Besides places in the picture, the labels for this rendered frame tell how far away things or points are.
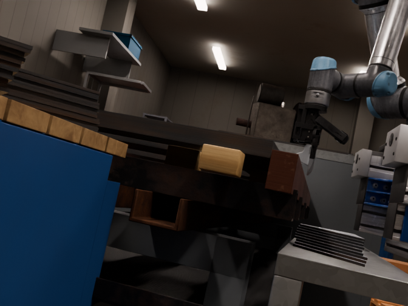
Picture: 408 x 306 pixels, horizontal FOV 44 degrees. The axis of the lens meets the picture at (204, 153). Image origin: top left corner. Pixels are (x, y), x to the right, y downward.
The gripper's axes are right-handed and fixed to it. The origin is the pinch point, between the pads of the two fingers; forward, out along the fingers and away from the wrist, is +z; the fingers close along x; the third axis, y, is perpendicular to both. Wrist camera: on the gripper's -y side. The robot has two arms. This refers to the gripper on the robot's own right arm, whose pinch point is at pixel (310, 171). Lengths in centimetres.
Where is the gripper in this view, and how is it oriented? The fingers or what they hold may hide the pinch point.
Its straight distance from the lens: 156.4
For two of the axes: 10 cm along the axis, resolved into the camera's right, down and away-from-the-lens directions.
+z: -2.0, 9.8, -0.8
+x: -2.2, -1.2, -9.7
